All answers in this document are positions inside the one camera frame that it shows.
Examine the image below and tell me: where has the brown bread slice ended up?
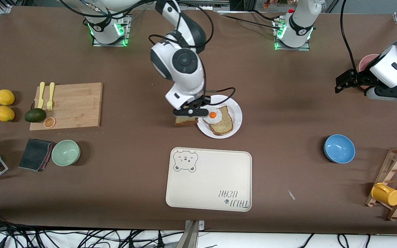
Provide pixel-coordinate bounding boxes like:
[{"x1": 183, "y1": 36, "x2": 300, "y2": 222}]
[
  {"x1": 175, "y1": 116, "x2": 199, "y2": 126},
  {"x1": 210, "y1": 106, "x2": 234, "y2": 135}
]

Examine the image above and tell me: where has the white round plate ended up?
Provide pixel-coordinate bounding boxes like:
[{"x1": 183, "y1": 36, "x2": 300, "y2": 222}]
[{"x1": 196, "y1": 95, "x2": 243, "y2": 139}]

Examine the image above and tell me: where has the pink bowl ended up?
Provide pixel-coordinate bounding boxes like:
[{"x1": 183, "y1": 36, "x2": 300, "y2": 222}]
[{"x1": 357, "y1": 54, "x2": 380, "y2": 91}]

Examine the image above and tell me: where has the fried egg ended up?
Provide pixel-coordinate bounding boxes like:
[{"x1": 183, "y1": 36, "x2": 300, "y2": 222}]
[{"x1": 204, "y1": 107, "x2": 223, "y2": 125}]

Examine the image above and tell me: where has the blue bowl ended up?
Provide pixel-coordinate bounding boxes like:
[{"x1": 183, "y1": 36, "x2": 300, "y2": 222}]
[{"x1": 324, "y1": 134, "x2": 356, "y2": 164}]

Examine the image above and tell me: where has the cream tray with bear print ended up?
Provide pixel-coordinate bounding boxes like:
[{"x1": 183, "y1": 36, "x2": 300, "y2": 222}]
[{"x1": 165, "y1": 147, "x2": 253, "y2": 212}]

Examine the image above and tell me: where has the wooden peg rack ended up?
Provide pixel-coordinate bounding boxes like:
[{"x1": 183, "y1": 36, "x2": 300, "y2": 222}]
[{"x1": 365, "y1": 145, "x2": 397, "y2": 221}]

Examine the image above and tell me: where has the wooden cutting board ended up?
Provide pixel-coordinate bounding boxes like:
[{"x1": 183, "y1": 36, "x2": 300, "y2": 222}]
[{"x1": 29, "y1": 82, "x2": 103, "y2": 131}]

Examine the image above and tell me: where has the yellow mug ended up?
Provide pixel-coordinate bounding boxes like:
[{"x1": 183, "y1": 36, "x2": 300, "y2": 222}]
[{"x1": 371, "y1": 183, "x2": 397, "y2": 206}]

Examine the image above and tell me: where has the pale green bowl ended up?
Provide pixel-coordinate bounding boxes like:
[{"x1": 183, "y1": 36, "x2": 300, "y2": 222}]
[{"x1": 51, "y1": 139, "x2": 81, "y2": 167}]

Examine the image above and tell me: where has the yellow plastic fork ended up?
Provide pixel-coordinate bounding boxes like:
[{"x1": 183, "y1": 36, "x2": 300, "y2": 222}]
[{"x1": 47, "y1": 82, "x2": 55, "y2": 111}]

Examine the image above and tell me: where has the pink folded cloth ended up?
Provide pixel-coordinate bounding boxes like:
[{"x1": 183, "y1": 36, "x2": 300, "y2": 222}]
[{"x1": 42, "y1": 141, "x2": 53, "y2": 169}]

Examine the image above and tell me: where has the dark green avocado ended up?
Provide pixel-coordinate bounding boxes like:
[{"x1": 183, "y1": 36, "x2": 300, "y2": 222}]
[{"x1": 24, "y1": 108, "x2": 47, "y2": 123}]

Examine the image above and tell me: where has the dark grey folded cloth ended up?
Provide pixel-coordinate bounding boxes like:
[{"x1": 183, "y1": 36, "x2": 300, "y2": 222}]
[{"x1": 18, "y1": 138, "x2": 52, "y2": 172}]

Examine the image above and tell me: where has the yellow lemon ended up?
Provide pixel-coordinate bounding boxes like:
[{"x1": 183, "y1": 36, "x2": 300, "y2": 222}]
[
  {"x1": 0, "y1": 105, "x2": 15, "y2": 122},
  {"x1": 0, "y1": 89, "x2": 16, "y2": 106}
]

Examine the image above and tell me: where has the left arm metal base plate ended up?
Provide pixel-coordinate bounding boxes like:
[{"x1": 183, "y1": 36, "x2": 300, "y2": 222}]
[{"x1": 273, "y1": 19, "x2": 311, "y2": 51}]

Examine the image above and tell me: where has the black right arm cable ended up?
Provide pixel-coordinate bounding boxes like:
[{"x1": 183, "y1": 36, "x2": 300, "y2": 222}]
[{"x1": 55, "y1": 0, "x2": 237, "y2": 107}]

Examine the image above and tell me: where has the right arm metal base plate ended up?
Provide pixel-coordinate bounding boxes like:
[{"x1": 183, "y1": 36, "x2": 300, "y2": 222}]
[{"x1": 92, "y1": 14, "x2": 131, "y2": 47}]

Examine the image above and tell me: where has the black cable on table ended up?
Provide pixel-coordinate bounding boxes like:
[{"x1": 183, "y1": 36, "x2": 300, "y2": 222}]
[{"x1": 219, "y1": 13, "x2": 283, "y2": 31}]

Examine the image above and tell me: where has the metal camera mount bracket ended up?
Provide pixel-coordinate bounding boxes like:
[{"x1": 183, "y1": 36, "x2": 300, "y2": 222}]
[{"x1": 183, "y1": 220, "x2": 205, "y2": 248}]

